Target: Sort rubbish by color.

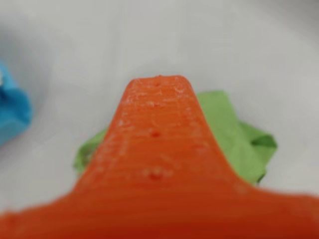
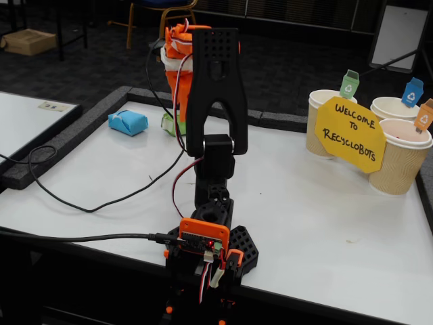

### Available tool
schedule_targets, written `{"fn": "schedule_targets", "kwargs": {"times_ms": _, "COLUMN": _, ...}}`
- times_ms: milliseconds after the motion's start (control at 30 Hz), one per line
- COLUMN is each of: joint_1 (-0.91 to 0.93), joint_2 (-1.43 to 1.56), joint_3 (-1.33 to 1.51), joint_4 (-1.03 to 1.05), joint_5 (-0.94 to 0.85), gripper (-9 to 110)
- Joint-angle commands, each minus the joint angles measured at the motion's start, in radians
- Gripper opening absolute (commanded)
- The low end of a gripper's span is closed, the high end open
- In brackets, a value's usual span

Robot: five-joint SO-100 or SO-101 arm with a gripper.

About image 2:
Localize orange gripper white tape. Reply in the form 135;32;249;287
161;25;193;123

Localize green paper package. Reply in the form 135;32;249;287
160;112;187;137

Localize blue paper package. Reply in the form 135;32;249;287
108;109;149;137

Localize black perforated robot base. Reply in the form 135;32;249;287
164;225;260;325

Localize short black foam border strip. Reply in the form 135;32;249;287
260;110;308;133

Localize small paper label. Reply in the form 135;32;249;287
38;101;71;113

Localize orange cased controller board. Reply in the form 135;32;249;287
178;217;231;261

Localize paper cup with green tag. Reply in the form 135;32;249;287
306;89;359;160

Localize brown cardboard box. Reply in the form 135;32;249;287
0;28;58;57

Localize white panel with black edge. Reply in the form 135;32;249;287
0;91;83;173

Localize yellow handwritten welcome sign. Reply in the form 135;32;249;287
314;96;387;174

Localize servo lead with white connector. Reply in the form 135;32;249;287
197;252;226;305

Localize paper cup with blue tag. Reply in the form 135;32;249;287
370;96;422;123

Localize black stand rod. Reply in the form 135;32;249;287
360;47;433;77

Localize white board on stand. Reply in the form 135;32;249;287
367;2;431;74

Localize blue recycling bin tag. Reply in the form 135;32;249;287
401;77;426;108

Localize paper cup with orange tag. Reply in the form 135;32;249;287
368;118;433;196

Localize orange recycling bin tag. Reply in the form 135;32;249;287
414;98;433;135

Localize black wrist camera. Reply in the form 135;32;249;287
148;37;165;57

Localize gold frame chair blue seat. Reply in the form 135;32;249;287
107;0;206;64

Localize red white black servo wire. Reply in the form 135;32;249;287
170;20;204;218

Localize black metal table frame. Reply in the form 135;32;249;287
53;0;89;62

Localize thick black board cable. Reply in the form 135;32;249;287
0;225;179;245

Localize thin black camera cable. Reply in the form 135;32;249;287
0;39;185;213

